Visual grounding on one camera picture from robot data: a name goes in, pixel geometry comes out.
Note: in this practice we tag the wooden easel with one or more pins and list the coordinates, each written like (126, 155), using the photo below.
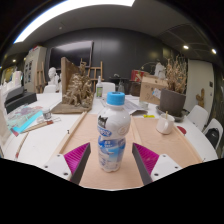
(95, 71)
(40, 78)

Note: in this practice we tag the white notice board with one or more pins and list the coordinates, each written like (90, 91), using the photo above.
(33, 68)

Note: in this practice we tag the thin wooden pencil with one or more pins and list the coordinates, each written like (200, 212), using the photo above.
(21, 145)

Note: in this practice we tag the wooden paintbrushes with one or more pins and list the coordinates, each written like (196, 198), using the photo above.
(38, 126)

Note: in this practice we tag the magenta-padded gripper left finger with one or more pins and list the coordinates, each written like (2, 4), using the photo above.
(75, 158)

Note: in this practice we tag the white mug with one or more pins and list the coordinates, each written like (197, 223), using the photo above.
(165, 126)

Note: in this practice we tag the grey plant saucer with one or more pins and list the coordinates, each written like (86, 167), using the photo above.
(180, 118)

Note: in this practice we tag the golden brown relief sculpture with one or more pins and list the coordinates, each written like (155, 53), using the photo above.
(78, 91)

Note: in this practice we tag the white spray bottle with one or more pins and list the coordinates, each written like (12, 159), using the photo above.
(99, 90)

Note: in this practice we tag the red box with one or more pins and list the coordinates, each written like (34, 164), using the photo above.
(137, 75)

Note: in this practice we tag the round ceiling spotlights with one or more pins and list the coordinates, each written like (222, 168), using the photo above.
(185, 47)

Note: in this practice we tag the white plaster statue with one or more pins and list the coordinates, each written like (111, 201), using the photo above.
(160, 70)

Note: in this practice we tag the white plaster bust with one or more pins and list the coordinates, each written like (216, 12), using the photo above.
(53, 76)

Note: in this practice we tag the yellow tag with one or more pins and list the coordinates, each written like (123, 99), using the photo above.
(149, 116)

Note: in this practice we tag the small paint jar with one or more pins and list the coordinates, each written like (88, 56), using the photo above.
(47, 114)

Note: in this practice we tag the long ceiling light panel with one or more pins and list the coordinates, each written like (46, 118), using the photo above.
(66, 11)

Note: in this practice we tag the white chair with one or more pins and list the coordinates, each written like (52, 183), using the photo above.
(213, 124)
(50, 89)
(108, 87)
(197, 116)

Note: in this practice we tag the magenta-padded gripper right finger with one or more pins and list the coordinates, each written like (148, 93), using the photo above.
(148, 158)

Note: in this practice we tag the wooden figure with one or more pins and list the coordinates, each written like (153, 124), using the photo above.
(200, 97)

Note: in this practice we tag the flat round red coaster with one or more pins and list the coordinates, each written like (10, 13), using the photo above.
(182, 130)

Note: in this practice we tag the dried plant in grey pot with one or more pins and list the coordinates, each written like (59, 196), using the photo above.
(171, 101)

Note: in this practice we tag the newspaper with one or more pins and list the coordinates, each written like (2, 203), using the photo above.
(133, 106)

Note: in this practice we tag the black box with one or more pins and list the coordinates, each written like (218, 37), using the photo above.
(18, 99)

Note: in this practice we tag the white blue-capped drink bottle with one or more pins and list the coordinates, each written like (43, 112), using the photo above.
(113, 133)

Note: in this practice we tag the wooden stir stick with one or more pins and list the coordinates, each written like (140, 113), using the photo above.
(166, 115)

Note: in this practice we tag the colourful painting sheet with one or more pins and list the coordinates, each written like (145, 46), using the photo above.
(23, 118)

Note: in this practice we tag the black wall screen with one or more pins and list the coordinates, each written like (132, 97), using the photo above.
(71, 55)

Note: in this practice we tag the cardboard box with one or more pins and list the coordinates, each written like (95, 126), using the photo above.
(150, 90)

